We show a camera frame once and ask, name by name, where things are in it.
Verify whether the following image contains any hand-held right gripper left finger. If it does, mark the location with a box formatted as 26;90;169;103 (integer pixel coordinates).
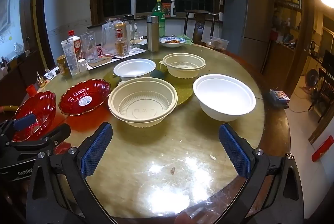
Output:
25;122;115;224

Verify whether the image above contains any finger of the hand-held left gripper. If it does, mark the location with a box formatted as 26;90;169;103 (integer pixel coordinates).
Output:
0;114;37;141
5;123;71;154

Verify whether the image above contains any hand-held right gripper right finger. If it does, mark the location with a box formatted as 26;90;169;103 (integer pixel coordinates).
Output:
219;123;305;224

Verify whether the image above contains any red glass plate with label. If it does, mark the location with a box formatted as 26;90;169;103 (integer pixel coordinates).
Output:
59;79;111;116

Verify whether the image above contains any large white bowl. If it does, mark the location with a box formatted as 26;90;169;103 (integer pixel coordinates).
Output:
193;74;257;121

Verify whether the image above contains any large beige plastic bowl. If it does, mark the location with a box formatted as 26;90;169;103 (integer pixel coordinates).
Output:
108;77;178;127

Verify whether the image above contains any small white bowl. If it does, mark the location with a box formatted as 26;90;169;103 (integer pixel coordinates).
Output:
113;58;156;81

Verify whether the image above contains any small beige plastic bowl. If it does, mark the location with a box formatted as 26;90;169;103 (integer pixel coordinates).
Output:
160;53;206;79

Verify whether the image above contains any gold ornament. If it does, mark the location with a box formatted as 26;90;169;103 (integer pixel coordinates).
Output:
36;71;47;87

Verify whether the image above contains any brown jar with gold lid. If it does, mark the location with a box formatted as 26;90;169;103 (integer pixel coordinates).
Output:
57;55;70;76

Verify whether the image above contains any small printed card box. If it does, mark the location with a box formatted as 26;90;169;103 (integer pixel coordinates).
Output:
269;89;290;109

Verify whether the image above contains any small white jar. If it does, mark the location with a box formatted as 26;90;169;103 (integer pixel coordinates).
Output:
77;58;88;72

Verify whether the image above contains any white carton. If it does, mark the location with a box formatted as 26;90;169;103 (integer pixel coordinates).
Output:
61;39;79;76

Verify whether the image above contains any gold round table mat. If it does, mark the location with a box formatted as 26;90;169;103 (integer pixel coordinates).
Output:
104;58;199;110

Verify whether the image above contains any brown rectangular block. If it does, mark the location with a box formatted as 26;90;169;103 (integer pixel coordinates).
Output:
88;56;113;67

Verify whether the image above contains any red flat object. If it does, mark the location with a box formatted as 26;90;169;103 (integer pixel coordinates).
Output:
311;135;334;162

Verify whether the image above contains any white and red liquor bottle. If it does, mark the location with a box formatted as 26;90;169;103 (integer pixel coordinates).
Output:
67;30;81;60

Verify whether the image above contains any clear glass mug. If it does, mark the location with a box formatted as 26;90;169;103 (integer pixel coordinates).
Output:
80;31;98;62

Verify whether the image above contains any round metal disc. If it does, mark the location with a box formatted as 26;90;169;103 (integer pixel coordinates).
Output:
151;69;167;80

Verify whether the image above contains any white tray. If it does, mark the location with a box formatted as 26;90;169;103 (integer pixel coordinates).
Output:
87;47;147;70

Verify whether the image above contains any dark slatted chair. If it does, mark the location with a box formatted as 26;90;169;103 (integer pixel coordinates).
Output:
308;75;334;115

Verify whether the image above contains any floor fan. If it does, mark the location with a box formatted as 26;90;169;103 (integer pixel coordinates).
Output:
305;69;320;91

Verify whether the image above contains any clear plastic bag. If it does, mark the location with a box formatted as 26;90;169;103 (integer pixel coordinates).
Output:
101;18;131;56

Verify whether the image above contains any clear plastic food container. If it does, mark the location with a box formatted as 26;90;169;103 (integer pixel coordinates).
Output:
206;36;229;52

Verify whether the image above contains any orange drink can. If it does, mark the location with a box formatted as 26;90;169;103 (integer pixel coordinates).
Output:
114;22;127;38

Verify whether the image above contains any green cloth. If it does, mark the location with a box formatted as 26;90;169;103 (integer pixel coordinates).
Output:
173;34;194;45

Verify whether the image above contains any blue patterned dish with food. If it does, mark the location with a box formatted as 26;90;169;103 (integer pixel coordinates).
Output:
159;37;186;48

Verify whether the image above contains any steel thermos flask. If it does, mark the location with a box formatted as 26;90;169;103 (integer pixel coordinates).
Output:
146;15;160;52

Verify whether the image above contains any black screen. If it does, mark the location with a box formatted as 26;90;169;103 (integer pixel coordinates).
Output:
322;49;334;73

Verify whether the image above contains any dark wooden chair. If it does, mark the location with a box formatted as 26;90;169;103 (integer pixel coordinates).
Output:
183;9;219;44

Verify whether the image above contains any grey refrigerator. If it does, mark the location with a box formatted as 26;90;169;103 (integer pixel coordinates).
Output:
222;0;274;65

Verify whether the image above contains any cluttered wooden shelf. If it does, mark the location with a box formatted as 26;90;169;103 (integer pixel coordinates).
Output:
271;0;303;44

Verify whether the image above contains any green soda bottle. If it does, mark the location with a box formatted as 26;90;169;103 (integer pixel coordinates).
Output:
152;0;166;37

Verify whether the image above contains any framed wall picture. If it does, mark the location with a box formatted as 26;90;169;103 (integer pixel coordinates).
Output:
0;0;13;29

